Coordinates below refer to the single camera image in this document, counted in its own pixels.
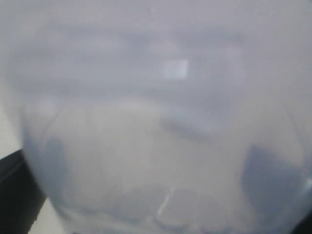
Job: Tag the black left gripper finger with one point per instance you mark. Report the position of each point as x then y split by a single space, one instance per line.
21 199

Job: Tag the translucent plastic measuring cup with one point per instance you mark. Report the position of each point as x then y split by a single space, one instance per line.
163 116

